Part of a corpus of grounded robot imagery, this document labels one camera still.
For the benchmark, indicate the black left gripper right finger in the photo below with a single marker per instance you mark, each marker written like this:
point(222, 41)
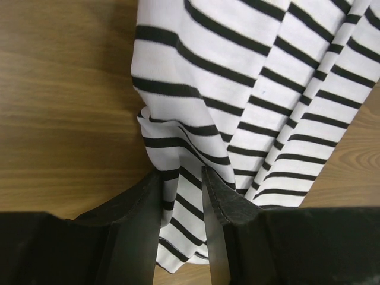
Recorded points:
point(248, 244)

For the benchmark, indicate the black white striped tank top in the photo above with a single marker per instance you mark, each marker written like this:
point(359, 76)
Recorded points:
point(260, 91)

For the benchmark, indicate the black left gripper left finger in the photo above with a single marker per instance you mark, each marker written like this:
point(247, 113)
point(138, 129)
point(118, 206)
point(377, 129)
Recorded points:
point(114, 243)

